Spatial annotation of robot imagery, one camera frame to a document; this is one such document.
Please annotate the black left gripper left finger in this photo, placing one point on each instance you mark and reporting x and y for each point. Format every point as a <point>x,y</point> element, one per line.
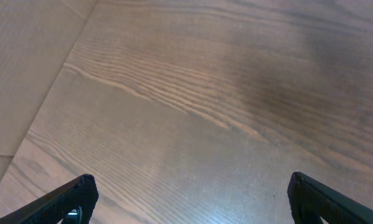
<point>72,202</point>

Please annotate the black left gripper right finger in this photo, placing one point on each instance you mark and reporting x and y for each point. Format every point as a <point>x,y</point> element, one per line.
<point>313,202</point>

